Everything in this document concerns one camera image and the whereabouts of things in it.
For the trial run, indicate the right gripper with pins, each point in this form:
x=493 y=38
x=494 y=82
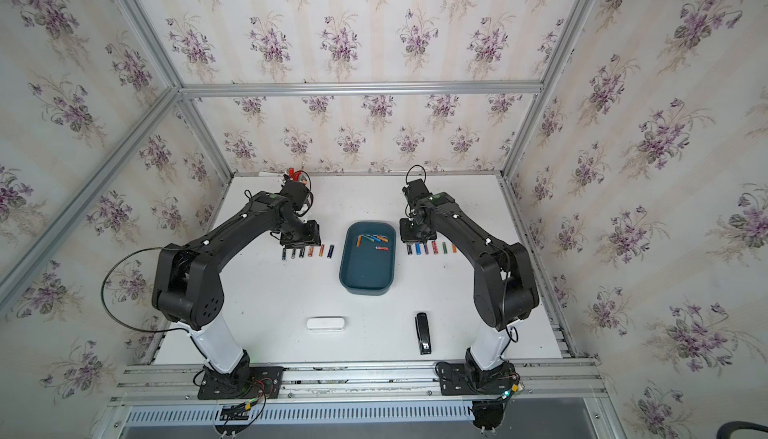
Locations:
x=404 y=236

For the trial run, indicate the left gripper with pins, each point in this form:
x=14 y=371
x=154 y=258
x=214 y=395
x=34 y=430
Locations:
x=312 y=238

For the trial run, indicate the teal plastic storage box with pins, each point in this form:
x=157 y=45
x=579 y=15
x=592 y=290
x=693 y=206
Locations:
x=364 y=270

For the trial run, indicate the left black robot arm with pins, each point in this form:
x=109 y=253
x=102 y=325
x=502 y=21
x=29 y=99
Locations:
x=188 y=289

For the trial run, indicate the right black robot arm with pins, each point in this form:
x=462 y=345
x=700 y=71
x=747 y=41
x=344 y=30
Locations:
x=504 y=286

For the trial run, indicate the white eraser box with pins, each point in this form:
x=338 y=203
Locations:
x=326 y=324

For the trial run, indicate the black stapler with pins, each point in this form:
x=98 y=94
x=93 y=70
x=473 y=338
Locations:
x=423 y=333

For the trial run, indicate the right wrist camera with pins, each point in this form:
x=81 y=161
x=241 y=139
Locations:
x=415 y=191

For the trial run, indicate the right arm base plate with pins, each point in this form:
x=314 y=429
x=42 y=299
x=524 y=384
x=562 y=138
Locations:
x=463 y=379

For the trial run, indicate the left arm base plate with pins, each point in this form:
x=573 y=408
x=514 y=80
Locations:
x=239 y=385

